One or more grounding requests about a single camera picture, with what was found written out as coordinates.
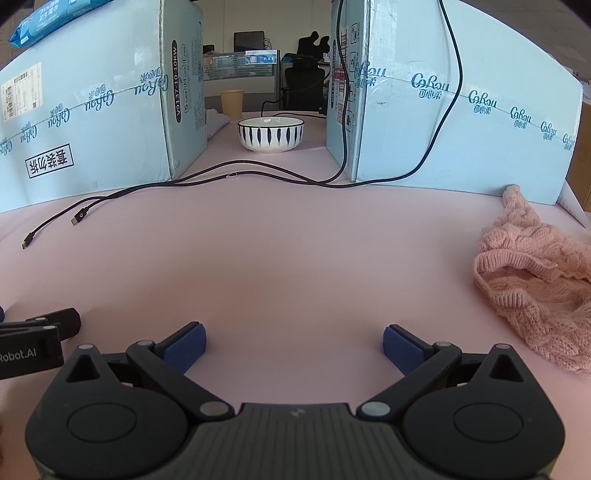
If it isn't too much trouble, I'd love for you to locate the pink knitted sweater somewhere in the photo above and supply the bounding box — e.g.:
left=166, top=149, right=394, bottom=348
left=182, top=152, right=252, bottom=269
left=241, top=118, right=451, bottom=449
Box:
left=473, top=185, right=590, bottom=374

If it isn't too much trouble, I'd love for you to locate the white striped ceramic bowl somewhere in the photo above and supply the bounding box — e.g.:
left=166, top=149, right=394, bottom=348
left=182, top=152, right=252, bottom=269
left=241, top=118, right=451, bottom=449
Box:
left=238, top=116, right=304, bottom=153

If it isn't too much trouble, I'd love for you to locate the paper cup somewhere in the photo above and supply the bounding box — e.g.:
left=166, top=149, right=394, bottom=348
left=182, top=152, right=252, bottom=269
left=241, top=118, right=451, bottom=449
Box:
left=219, top=90, right=243, bottom=120

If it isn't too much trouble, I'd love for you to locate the left light blue cardboard box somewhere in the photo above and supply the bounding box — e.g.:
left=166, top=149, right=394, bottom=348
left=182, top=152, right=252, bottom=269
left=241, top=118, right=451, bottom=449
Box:
left=1, top=1, right=207, bottom=211

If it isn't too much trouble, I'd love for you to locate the light blue cardboard box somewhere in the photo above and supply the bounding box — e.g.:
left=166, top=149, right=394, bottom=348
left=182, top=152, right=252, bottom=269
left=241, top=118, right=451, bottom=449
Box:
left=1, top=1, right=207, bottom=211
left=327, top=1, right=583, bottom=204

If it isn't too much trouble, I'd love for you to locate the right light blue cardboard box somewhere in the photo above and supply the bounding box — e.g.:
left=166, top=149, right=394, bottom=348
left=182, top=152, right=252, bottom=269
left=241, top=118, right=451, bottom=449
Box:
left=327, top=1, right=583, bottom=204

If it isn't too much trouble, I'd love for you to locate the black office chair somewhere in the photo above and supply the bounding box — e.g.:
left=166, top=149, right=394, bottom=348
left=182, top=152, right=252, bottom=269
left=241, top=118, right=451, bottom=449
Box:
left=284, top=31, right=329, bottom=112

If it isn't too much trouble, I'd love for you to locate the black computer monitor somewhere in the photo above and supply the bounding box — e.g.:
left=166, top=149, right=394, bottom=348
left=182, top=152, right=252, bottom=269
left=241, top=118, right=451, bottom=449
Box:
left=233, top=30, right=266, bottom=52

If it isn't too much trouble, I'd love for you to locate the blue wet wipes pack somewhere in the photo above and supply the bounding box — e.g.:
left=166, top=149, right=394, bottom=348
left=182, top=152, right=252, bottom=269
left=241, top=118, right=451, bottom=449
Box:
left=9, top=0, right=109, bottom=48

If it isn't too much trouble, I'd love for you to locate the black usb cable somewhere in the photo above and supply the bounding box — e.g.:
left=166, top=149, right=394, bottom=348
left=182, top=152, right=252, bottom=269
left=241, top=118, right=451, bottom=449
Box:
left=69, top=0, right=464, bottom=227
left=20, top=0, right=349, bottom=250

